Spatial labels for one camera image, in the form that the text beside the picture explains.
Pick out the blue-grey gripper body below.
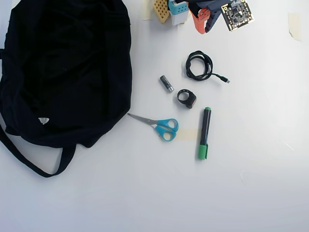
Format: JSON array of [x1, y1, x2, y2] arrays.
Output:
[[187, 0, 226, 13]]

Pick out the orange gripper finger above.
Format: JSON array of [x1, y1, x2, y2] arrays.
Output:
[[188, 7, 211, 35]]

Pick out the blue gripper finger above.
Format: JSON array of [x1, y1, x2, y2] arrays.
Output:
[[204, 9, 223, 34]]

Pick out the black braided USB cable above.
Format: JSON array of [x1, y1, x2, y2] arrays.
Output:
[[185, 50, 231, 85]]

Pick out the white and teal robot base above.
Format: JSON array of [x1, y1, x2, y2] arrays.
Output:
[[168, 0, 189, 26]]

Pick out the black fabric bag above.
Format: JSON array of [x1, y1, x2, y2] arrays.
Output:
[[0, 0, 134, 179]]

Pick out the yellow perforated block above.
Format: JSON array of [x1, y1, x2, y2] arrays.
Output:
[[153, 0, 171, 25]]

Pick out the beige masking tape strip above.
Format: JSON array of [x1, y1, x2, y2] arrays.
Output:
[[142, 0, 155, 21], [178, 129, 199, 142], [287, 12, 303, 43]]

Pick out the black cylindrical battery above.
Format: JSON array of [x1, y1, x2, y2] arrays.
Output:
[[159, 75, 175, 94]]

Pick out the black marker with green cap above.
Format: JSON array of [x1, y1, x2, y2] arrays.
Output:
[[197, 106, 212, 160]]

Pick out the camera circuit board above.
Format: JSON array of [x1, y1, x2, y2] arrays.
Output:
[[220, 0, 255, 32]]

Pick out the black ring-shaped strap device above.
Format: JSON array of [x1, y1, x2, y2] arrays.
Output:
[[176, 88, 197, 110]]

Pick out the blue-handled scissors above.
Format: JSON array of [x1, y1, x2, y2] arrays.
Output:
[[127, 113, 180, 142]]

